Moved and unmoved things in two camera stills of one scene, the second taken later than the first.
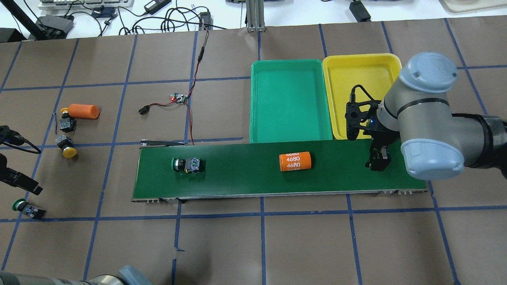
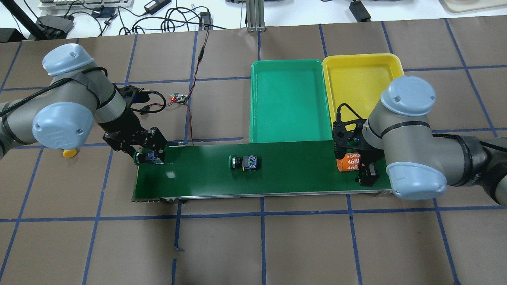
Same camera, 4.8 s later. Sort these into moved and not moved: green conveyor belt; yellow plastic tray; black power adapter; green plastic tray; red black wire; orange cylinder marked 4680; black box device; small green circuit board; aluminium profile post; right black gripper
Moved: orange cylinder marked 4680; right black gripper
Not moved: green plastic tray; red black wire; black box device; green conveyor belt; black power adapter; yellow plastic tray; small green circuit board; aluminium profile post
